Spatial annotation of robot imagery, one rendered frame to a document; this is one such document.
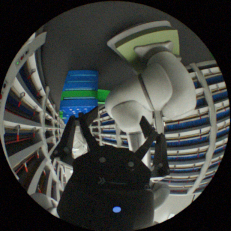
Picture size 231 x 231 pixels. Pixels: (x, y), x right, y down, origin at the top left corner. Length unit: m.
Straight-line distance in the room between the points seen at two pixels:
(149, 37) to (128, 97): 0.26
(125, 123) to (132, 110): 0.05
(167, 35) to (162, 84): 0.23
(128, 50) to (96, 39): 0.30
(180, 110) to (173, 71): 0.10
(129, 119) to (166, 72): 0.18
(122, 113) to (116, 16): 0.56
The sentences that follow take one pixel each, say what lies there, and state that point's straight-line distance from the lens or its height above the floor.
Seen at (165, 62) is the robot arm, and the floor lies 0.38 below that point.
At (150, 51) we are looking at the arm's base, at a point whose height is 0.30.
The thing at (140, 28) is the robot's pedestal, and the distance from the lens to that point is 0.36.
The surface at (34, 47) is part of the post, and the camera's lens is 0.57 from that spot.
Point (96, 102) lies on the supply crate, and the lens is 0.51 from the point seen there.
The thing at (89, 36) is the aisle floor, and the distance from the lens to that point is 0.55.
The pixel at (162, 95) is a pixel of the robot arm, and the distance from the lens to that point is 0.19.
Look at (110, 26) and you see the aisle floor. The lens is 0.53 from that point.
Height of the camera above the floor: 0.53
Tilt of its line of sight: 9 degrees down
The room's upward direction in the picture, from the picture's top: 175 degrees clockwise
